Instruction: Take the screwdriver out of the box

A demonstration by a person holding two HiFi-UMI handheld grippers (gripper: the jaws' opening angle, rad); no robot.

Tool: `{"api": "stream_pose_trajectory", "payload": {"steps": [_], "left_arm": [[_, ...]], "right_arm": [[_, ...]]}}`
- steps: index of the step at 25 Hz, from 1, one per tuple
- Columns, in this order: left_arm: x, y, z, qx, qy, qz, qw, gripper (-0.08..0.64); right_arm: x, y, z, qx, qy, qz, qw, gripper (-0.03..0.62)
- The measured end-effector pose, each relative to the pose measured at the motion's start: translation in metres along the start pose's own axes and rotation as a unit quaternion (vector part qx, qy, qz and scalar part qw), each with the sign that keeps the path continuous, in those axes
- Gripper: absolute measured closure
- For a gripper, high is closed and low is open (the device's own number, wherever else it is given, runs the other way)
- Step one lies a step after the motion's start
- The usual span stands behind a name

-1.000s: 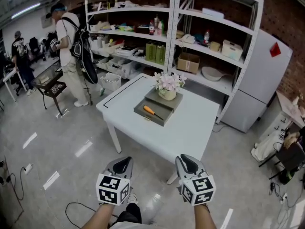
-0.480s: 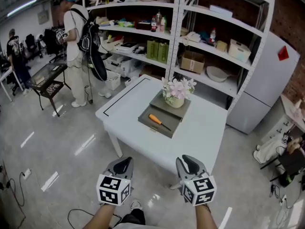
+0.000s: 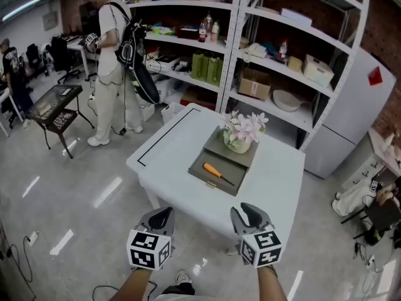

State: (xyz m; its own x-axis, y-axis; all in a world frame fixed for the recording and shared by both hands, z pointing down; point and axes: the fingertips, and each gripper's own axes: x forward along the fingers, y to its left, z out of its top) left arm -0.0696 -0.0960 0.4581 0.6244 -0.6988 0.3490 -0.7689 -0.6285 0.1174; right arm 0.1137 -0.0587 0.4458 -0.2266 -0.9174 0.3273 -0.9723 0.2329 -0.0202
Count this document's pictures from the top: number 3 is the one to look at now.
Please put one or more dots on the grey drawer box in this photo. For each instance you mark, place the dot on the grey drawer box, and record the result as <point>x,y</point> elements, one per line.
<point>224,165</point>

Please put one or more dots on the brown cardboard box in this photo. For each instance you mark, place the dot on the brown cardboard box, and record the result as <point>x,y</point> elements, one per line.
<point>253,85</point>

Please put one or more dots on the person's trouser leg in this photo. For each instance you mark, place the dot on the person's trouser leg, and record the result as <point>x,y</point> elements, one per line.
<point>177,295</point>

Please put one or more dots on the pink bottle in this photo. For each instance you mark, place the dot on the pink bottle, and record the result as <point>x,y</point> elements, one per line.
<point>214,32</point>

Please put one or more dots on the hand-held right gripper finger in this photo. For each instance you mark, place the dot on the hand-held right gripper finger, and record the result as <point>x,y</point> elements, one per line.
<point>237,219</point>
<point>255,215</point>

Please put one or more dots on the beige round basin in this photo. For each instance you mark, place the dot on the beige round basin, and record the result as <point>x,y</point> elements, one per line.
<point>286,101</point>

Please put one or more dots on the grey wall panel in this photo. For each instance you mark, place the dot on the grey wall panel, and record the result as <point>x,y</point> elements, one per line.
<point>50,20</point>

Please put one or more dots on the person's right forearm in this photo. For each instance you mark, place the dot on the person's right forearm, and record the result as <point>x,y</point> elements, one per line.
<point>271,285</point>

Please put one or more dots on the ceiling light tube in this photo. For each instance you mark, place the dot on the ceiling light tube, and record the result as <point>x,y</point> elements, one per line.
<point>22,8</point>

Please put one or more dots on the white drawer cabinet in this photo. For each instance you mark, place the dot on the white drawer cabinet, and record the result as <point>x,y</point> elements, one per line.
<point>380,155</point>

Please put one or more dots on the white storage box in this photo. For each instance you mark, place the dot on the white storage box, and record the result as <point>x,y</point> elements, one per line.
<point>318,71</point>

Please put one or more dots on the white plastic bin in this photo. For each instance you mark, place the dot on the white plastic bin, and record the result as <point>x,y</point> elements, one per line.
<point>171,111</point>

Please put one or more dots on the person's shoe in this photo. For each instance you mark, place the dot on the person's shoe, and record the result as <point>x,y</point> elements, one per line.
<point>183,276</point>

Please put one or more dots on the white power strip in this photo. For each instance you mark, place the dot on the white power strip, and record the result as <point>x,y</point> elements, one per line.
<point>32,238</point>
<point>371,261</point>

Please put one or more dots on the black office chair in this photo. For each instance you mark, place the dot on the black office chair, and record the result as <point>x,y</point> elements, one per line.
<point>61,58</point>

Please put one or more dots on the white refrigerator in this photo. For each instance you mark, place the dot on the white refrigerator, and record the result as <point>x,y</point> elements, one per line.
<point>351,114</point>

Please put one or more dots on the clear plastic bottle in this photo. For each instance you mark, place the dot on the clear plastic bottle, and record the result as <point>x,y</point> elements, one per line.
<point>209,20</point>

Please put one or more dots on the black glass-top side table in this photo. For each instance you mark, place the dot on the black glass-top side table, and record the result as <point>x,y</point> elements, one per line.
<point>54,102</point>

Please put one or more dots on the white desk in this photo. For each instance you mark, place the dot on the white desk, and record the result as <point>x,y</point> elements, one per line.
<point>80,47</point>

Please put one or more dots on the white telephone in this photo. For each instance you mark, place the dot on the white telephone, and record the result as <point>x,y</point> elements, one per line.
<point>254,52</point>

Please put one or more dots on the small beige box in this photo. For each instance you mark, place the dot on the small beige box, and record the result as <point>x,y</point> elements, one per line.
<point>294,64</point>

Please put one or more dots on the pink flowers in pot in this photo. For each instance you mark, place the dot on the pink flowers in pot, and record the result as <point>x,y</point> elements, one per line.
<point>244,130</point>

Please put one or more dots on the red-cap drink bottle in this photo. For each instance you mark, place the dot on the red-cap drink bottle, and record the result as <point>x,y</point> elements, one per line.
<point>283,49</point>
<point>202,31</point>

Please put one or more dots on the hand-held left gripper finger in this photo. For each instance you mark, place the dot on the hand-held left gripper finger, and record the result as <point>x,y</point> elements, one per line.
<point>167,218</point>
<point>154,219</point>

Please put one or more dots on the white metal shelving unit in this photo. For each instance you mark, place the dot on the white metal shelving unit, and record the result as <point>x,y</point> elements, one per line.
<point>235,42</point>

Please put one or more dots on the red sticker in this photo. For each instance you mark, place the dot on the red sticker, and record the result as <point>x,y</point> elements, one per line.
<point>375,76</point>

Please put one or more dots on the black backpack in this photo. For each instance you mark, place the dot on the black backpack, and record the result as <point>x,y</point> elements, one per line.
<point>138,64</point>

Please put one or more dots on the person's left forearm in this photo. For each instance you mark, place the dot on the person's left forearm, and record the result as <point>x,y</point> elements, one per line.
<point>133,285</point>

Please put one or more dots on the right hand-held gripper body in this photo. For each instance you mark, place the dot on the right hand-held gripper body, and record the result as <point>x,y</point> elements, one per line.
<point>261,246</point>

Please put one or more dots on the green carton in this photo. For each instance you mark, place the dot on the green carton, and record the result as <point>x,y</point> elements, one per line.
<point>200,66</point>
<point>215,71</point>

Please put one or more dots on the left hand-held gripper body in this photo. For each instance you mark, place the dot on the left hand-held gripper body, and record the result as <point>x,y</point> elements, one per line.
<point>147,246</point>

